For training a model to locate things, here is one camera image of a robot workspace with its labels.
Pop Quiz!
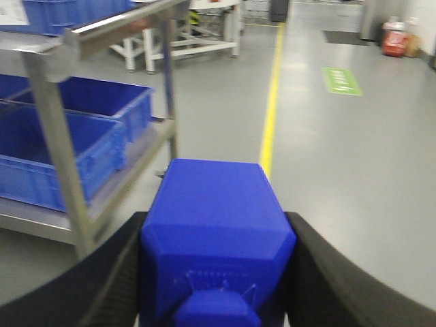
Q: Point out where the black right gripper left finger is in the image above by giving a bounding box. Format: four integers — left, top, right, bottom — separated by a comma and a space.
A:
1, 212, 146, 326

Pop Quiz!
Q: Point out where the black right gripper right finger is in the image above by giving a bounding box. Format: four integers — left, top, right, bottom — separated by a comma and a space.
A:
285, 212, 435, 326

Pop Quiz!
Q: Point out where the steel shelf rack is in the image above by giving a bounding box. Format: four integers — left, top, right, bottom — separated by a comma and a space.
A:
1, 1, 189, 258

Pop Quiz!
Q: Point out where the blue upper shelf bin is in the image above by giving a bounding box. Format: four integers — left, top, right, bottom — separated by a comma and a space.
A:
4, 0, 131, 36

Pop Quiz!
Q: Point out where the blue gripper centre block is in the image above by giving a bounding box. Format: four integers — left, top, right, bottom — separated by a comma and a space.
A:
139, 158, 297, 326

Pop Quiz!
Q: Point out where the blue plastic bin near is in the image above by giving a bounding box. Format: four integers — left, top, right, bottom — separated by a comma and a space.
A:
1, 105, 127, 211

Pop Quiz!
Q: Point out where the blue plastic bin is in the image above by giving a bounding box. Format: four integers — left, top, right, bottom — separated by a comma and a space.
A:
1, 105, 127, 211
0, 74, 155, 144

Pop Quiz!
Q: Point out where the red container on floor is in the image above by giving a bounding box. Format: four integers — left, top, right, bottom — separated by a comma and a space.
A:
381, 16, 409, 57

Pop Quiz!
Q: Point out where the white machine base frame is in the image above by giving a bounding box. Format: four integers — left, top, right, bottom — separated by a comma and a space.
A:
110, 1, 243, 74

